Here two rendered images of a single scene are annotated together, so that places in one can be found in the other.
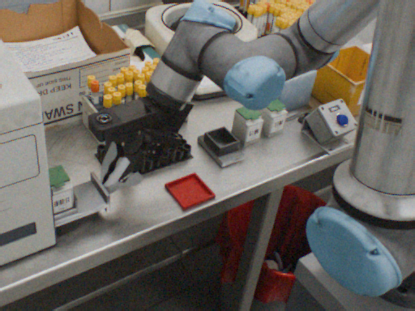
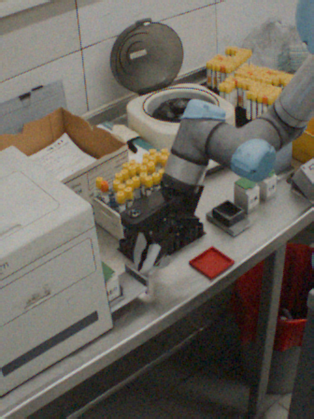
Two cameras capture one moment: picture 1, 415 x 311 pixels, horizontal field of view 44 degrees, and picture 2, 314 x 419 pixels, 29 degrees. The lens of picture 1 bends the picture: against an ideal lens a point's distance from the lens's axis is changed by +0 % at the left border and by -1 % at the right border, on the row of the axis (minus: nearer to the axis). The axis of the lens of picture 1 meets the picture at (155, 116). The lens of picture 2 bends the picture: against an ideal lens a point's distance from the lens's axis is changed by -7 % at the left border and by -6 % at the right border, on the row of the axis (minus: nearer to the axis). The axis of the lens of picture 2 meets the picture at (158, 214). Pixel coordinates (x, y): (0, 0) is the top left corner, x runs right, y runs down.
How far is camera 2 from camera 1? 38 cm
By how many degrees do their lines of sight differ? 5
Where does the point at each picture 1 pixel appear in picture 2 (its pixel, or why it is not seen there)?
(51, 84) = not seen: hidden behind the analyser
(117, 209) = (154, 291)
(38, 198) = (97, 290)
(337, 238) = not seen: outside the picture
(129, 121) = (156, 211)
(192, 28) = (193, 124)
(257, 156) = (261, 220)
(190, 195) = (213, 266)
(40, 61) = not seen: hidden behind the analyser
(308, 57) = (287, 132)
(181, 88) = (193, 174)
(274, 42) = (261, 125)
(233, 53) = (233, 139)
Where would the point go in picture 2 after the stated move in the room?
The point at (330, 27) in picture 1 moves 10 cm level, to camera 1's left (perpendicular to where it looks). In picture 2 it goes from (298, 109) to (246, 113)
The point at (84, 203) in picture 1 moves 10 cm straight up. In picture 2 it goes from (127, 290) to (121, 252)
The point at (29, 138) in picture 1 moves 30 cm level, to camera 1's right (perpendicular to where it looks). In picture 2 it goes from (87, 240) to (266, 214)
